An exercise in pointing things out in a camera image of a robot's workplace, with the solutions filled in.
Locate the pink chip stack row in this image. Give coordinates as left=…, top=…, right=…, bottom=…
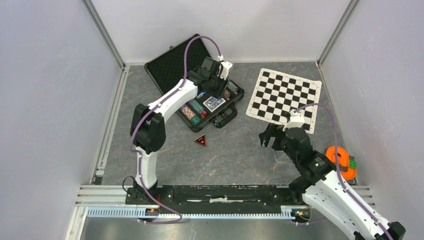
left=181, top=105, right=197, bottom=121
left=224, top=90, right=231, bottom=101

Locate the orange tape dispenser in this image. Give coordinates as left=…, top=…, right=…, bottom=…
left=325, top=145, right=357, bottom=181

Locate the pink chip stack lower row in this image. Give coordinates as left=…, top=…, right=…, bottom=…
left=181, top=105, right=197, bottom=121

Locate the green toy brick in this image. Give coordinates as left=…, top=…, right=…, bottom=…
left=348, top=160, right=357, bottom=169

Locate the black white chessboard mat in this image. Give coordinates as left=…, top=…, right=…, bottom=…
left=245, top=68, right=322, bottom=125

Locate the red die in case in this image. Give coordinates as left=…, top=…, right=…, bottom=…
left=199, top=110, right=208, bottom=119

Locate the blue boxed card deck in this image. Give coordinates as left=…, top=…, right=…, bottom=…
left=196, top=91, right=206, bottom=99

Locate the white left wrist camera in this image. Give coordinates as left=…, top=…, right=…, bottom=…
left=218, top=55, right=234, bottom=81

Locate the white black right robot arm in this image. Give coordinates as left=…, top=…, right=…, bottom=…
left=259, top=124, right=406, bottom=240

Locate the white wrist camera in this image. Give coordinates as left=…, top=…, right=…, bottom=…
left=282, top=109, right=305, bottom=132
left=218, top=55, right=234, bottom=81

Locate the clear round disc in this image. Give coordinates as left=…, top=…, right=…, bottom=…
left=274, top=151, right=285, bottom=164

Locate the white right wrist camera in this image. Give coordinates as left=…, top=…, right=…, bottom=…
left=282, top=109, right=305, bottom=132

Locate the black poker set case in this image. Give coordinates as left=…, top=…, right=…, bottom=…
left=144, top=33, right=245, bottom=133

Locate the red black all-in triangle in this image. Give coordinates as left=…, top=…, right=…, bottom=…
left=194, top=134, right=207, bottom=147

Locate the pink chip stack upper row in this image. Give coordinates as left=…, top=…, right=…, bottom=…
left=224, top=90, right=231, bottom=101

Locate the green chip stack lower row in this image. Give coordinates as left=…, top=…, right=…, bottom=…
left=190, top=116, right=202, bottom=126

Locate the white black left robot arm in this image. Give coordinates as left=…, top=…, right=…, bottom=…
left=130, top=56, right=233, bottom=204

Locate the green chip stack row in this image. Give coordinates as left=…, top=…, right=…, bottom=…
left=189, top=99, right=204, bottom=114
left=190, top=116, right=202, bottom=126
left=226, top=81, right=238, bottom=95

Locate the blue patterned card deck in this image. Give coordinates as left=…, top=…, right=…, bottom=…
left=203, top=96, right=226, bottom=112

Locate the green chip stack upper row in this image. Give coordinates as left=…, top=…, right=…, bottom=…
left=226, top=81, right=238, bottom=95

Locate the green chip stack middle row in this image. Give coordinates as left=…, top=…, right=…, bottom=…
left=189, top=99, right=204, bottom=114

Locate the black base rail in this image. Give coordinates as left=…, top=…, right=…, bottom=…
left=125, top=185, right=311, bottom=215

